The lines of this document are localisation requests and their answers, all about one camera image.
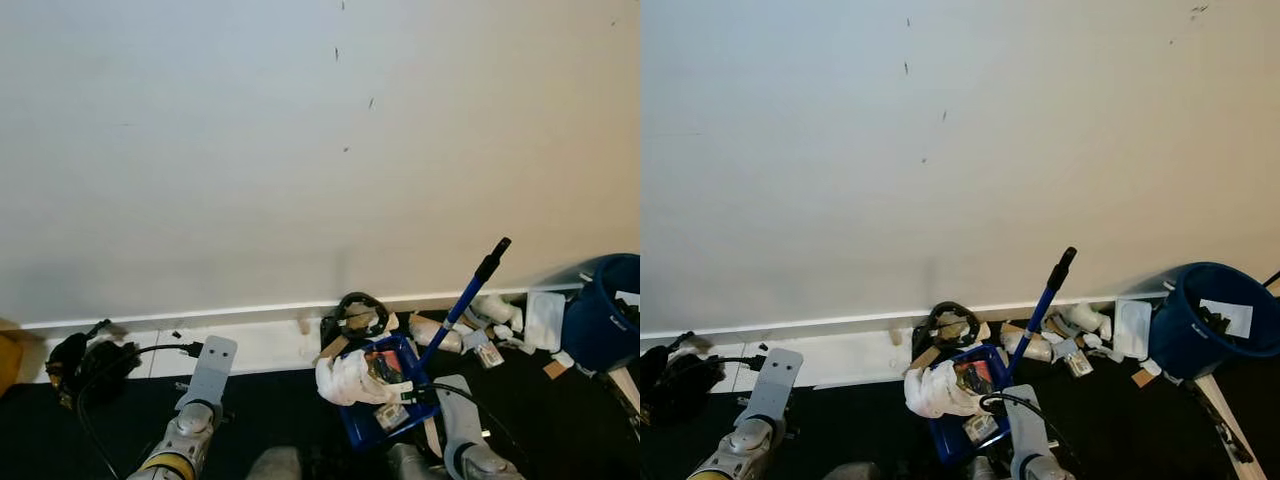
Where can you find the white baseboard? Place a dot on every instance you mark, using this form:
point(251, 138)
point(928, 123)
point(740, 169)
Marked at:
point(270, 345)

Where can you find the grey left robot leg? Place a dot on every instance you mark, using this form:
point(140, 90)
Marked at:
point(275, 466)
point(850, 473)

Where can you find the white plastic bottle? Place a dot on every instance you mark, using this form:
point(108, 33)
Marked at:
point(1082, 320)
point(497, 310)

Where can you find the small brown cardboard piece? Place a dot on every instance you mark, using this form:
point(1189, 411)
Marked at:
point(555, 368)
point(1143, 377)

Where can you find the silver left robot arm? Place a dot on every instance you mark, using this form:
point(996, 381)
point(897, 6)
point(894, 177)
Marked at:
point(745, 450)
point(185, 447)

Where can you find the yellow box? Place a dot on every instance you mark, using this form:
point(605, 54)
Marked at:
point(8, 355)

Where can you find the brown cardboard strip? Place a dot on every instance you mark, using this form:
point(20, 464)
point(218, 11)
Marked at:
point(333, 347)
point(922, 357)

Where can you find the white flat plastic container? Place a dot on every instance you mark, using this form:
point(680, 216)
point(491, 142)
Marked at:
point(545, 320)
point(1132, 328)

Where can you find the grey robot leg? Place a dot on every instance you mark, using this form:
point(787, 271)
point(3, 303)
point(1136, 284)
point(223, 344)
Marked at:
point(985, 471)
point(275, 466)
point(850, 473)
point(410, 463)

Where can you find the black orange snack packet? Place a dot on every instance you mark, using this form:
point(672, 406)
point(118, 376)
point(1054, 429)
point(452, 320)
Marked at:
point(385, 368)
point(972, 378)

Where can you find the small white box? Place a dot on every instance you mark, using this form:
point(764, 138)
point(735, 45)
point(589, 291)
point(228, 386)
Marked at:
point(980, 428)
point(390, 416)

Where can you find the blue plastic bucket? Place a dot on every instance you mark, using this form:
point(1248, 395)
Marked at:
point(1175, 340)
point(600, 320)

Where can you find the white crumpled plastic bag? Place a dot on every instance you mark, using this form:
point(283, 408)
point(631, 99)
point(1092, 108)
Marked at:
point(935, 392)
point(350, 380)

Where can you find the grey right robot leg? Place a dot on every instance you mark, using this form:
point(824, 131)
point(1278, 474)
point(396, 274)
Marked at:
point(985, 471)
point(410, 463)

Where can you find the small grey white carton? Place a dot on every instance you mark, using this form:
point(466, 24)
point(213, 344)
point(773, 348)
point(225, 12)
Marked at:
point(1078, 362)
point(487, 352)

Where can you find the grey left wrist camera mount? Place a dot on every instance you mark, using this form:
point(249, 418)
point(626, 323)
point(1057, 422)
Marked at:
point(775, 382)
point(212, 370)

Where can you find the white paper sheet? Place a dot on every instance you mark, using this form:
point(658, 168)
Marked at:
point(628, 297)
point(1228, 318)

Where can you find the black crumpled bag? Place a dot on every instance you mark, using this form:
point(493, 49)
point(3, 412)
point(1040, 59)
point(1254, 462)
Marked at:
point(675, 377)
point(85, 365)

